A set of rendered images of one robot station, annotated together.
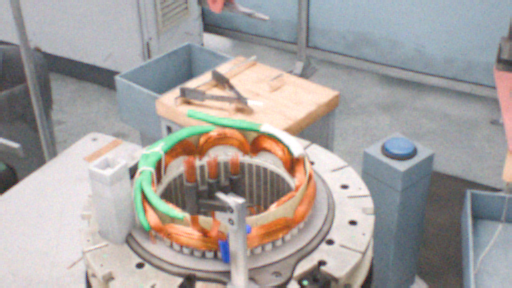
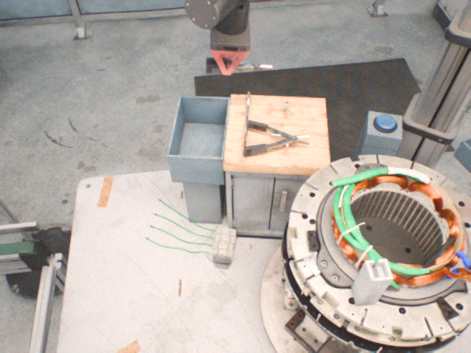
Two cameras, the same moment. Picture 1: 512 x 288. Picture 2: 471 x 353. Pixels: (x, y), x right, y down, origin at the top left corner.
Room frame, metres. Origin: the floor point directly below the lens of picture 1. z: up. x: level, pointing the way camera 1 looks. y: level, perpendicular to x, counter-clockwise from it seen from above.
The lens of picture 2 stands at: (0.47, 0.42, 1.69)
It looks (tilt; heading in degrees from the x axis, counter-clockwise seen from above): 53 degrees down; 323
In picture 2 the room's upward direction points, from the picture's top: 1 degrees counter-clockwise
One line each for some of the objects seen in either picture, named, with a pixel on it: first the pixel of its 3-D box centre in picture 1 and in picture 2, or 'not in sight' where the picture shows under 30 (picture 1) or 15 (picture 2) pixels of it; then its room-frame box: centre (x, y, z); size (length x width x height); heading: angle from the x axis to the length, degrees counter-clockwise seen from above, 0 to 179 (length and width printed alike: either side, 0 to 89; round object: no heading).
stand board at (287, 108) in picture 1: (248, 103); (277, 132); (0.88, 0.01, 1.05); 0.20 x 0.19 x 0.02; 49
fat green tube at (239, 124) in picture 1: (244, 128); (376, 176); (0.65, 0.01, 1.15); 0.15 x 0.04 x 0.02; 55
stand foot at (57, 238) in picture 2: not in sight; (46, 260); (1.61, 0.60, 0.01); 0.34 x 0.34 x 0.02
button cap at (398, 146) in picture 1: (399, 146); (385, 122); (0.78, -0.20, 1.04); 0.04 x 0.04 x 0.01
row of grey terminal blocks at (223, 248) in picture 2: not in sight; (224, 244); (0.86, 0.17, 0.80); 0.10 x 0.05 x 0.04; 134
